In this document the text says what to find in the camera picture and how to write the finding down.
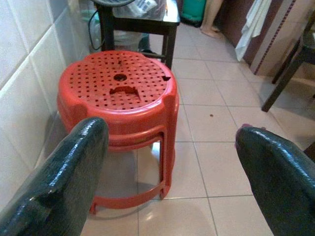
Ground dark wooden dining table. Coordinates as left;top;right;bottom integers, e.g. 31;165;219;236
261;14;315;113

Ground dark wooden side table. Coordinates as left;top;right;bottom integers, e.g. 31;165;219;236
94;0;181;70

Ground white hanging towel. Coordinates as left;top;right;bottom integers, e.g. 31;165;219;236
234;0;271;62

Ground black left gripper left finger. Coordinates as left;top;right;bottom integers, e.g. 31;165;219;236
0;117;109;236

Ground black round fan base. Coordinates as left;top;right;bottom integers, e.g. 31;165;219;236
93;0;135;6

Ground clear plastic storage box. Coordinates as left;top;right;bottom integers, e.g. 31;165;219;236
112;0;168;20

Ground person's bare leg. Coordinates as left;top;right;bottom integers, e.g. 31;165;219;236
199;0;225;39

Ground green gas cylinder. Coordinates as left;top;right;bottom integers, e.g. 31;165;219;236
180;0;207;27

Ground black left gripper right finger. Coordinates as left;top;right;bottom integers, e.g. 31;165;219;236
235;126;315;236

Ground red perforated plastic stool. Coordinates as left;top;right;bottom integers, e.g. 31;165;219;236
57;50;180;200

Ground black cable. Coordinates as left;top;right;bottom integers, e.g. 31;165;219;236
88;9;103;51

